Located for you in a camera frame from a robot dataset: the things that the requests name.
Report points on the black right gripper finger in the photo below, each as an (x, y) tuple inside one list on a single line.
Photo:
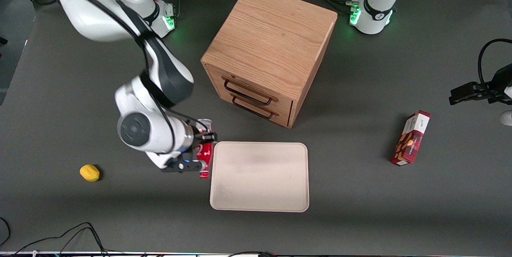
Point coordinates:
[(212, 137), (192, 166)]

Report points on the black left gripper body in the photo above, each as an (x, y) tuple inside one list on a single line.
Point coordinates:
[(500, 82)]

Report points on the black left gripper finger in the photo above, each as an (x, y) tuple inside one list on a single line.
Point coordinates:
[(464, 88), (464, 98)]

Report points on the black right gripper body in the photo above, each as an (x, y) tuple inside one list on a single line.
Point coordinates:
[(198, 136)]

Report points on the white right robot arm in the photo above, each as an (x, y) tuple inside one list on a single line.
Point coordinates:
[(132, 69)]

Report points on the beige plastic tray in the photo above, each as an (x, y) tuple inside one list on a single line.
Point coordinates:
[(260, 177)]

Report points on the red snack box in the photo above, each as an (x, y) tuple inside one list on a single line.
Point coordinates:
[(412, 139)]

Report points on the yellow lemon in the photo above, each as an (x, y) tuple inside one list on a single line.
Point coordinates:
[(89, 172)]

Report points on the wooden drawer cabinet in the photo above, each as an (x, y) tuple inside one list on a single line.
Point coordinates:
[(272, 37)]

